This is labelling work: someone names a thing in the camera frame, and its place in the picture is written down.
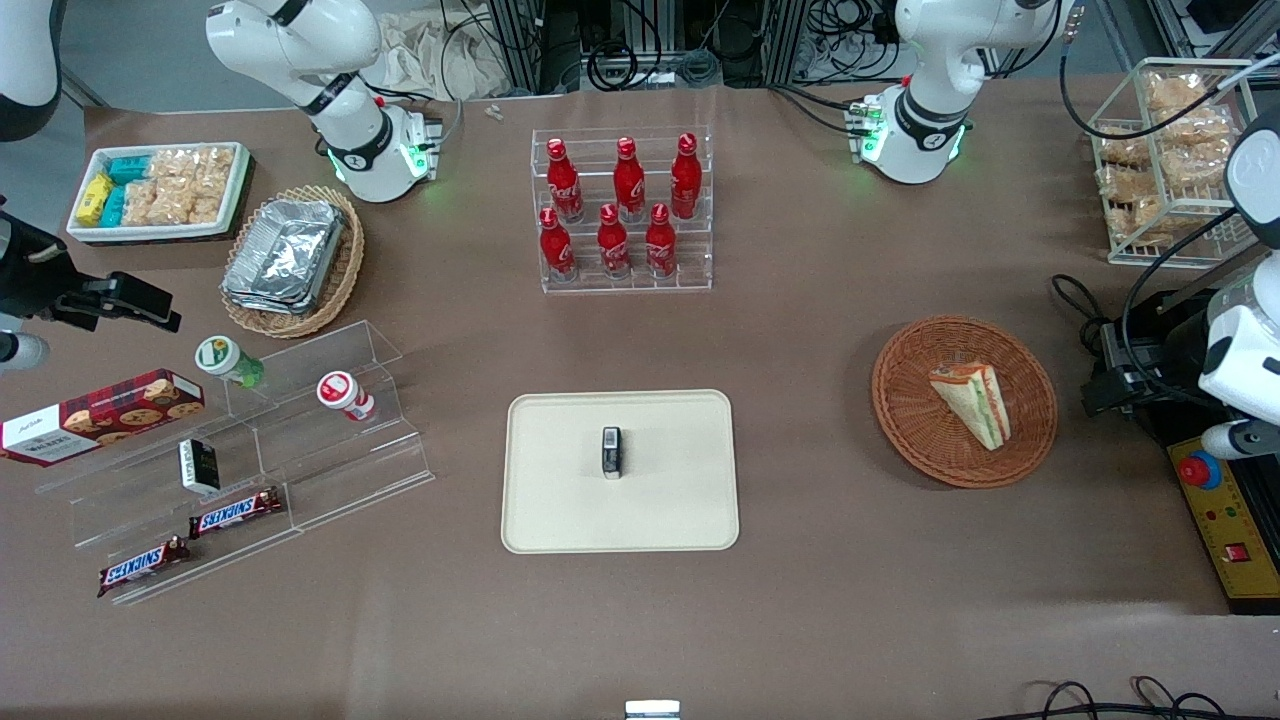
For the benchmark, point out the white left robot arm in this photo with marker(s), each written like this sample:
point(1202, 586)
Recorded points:
point(930, 60)

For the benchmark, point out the clear acrylic step shelf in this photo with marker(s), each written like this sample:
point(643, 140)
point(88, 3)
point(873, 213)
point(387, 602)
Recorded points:
point(330, 470)

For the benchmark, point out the white crumpled cloth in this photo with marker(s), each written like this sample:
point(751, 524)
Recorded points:
point(420, 60)

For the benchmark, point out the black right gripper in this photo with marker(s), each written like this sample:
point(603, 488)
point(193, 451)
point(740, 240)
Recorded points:
point(28, 275)

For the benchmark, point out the green drink bottle white lid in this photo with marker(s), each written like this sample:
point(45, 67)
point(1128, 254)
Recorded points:
point(225, 358)

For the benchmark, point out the small black grey device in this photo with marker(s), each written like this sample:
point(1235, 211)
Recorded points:
point(611, 455)

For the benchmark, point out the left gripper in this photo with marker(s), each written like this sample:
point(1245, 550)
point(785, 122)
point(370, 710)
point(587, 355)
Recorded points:
point(1172, 352)

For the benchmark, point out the teal snack packet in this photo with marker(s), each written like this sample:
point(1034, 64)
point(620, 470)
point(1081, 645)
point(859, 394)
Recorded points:
point(130, 168)
point(113, 206)

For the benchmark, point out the clear bag rice crackers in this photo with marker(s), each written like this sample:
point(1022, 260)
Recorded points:
point(173, 164)
point(140, 203)
point(210, 202)
point(172, 203)
point(215, 165)

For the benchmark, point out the black appliance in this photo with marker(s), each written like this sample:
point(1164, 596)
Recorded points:
point(1140, 350)

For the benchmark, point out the yellow snack packet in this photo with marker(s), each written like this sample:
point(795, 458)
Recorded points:
point(94, 198)

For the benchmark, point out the clear bag fried snacks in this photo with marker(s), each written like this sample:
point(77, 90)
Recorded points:
point(1124, 147)
point(1175, 92)
point(1128, 183)
point(1138, 220)
point(1195, 165)
point(1195, 126)

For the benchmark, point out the small black white box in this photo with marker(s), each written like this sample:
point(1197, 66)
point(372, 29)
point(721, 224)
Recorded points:
point(200, 465)

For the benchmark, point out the clear acrylic bottle rack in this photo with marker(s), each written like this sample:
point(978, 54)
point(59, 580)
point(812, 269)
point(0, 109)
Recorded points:
point(690, 270)

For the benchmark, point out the red cola bottle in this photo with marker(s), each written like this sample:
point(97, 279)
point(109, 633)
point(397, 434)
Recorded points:
point(686, 180)
point(628, 185)
point(556, 250)
point(564, 185)
point(613, 248)
point(660, 248)

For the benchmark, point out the white rectangular snack bin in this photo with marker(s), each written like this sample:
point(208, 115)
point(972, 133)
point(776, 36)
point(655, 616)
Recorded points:
point(90, 232)

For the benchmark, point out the beige plastic tray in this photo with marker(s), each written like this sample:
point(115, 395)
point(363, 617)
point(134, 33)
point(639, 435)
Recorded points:
point(680, 500)

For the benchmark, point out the triangular sandwich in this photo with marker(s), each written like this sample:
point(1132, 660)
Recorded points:
point(975, 400)

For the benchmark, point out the red tartan cookie box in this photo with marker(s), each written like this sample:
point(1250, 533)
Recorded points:
point(100, 415)

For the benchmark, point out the brown round wicker basket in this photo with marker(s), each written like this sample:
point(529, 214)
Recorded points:
point(920, 420)

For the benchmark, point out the light tan wicker basket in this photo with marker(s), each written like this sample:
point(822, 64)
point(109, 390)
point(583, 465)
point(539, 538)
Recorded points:
point(345, 270)

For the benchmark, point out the silver foil tray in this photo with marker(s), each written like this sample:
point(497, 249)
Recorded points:
point(285, 255)

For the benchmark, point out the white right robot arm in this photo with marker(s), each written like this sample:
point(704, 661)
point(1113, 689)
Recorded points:
point(300, 40)

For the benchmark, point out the yellow emergency stop box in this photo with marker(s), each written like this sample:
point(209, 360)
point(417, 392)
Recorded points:
point(1240, 520)

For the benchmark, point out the grey metal bar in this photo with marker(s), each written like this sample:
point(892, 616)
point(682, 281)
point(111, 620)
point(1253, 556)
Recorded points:
point(1200, 290)

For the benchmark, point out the red drink bottle white lid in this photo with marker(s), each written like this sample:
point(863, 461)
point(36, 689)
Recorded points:
point(342, 392)

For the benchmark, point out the brown Snickers bar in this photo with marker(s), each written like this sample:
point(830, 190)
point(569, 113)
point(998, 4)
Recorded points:
point(143, 566)
point(235, 512)

